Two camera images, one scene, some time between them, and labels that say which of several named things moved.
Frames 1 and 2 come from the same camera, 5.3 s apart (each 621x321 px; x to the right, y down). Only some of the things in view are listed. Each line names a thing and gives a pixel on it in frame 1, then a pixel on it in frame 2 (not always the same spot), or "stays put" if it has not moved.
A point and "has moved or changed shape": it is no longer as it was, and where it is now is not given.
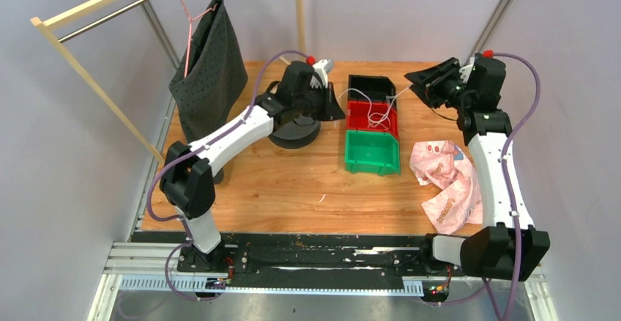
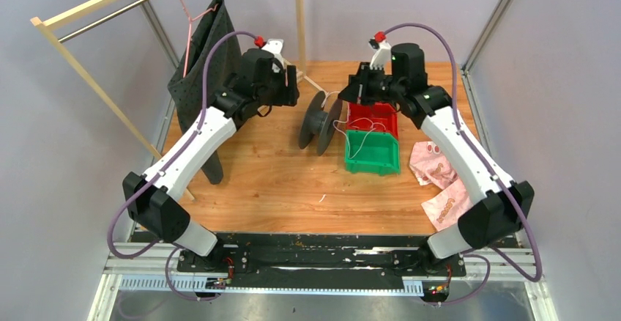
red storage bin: x=371 y=115 stays put
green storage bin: x=376 y=152 stays put
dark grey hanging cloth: x=210 y=77 stays put
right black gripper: x=422 y=80 → x=357 y=89
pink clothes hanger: x=189 y=18 stays put
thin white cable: x=369 y=116 → x=351 y=123
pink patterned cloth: x=441 y=164 stays put
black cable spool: x=292 y=132 has moved or changed shape
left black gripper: x=331 y=109 → x=289 y=94
